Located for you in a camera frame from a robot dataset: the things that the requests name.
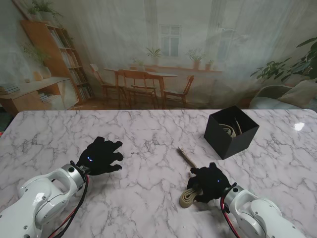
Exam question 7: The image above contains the black storage box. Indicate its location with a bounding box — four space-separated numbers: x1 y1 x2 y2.
204 105 260 159

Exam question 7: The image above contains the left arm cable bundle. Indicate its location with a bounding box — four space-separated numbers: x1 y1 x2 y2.
48 175 90 238

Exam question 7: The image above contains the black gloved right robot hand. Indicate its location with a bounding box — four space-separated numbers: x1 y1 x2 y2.
187 162 236 204

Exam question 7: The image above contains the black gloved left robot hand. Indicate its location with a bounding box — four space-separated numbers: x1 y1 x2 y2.
76 136 124 176

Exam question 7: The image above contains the beige woven belt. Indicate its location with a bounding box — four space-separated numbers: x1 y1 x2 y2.
217 122 240 138
177 146 204 209

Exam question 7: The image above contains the printed room scene backdrop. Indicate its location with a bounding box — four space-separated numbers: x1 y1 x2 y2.
0 0 317 111

